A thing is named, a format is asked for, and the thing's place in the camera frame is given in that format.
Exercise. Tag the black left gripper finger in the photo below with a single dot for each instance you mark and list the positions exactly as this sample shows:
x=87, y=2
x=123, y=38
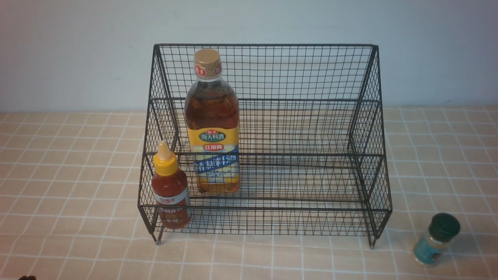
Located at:
x=27, y=277

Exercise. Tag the yellow cap ketchup bottle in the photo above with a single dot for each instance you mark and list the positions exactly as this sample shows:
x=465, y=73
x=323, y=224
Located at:
x=170, y=189

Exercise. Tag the tan cap cooking wine bottle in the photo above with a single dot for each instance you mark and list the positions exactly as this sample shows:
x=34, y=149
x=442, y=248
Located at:
x=212, y=117

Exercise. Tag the green cap seasoning jar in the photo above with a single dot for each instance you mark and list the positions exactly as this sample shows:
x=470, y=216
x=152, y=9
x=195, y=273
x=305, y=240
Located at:
x=441, y=231

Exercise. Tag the checkered beige tablecloth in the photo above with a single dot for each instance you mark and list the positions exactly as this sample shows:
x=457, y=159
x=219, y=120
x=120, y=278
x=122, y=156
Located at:
x=69, y=188

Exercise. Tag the black wire mesh rack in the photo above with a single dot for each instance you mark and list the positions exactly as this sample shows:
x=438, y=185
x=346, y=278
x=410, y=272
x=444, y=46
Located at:
x=311, y=134

